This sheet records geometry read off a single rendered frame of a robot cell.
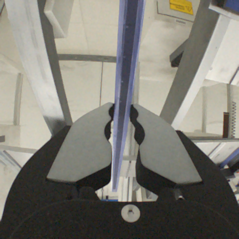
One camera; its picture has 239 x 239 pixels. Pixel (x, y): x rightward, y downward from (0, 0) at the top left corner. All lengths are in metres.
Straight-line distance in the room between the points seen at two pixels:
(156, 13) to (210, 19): 0.30
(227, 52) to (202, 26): 0.06
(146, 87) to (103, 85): 0.64
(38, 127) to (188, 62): 2.12
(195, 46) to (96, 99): 1.86
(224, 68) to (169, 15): 0.31
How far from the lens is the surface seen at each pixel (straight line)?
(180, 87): 0.27
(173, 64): 0.67
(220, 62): 0.27
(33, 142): 2.28
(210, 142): 0.44
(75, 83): 2.12
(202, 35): 0.25
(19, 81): 1.19
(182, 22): 0.54
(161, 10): 0.53
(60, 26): 0.21
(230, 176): 0.66
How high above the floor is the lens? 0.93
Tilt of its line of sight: level
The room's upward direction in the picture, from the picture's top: 177 degrees counter-clockwise
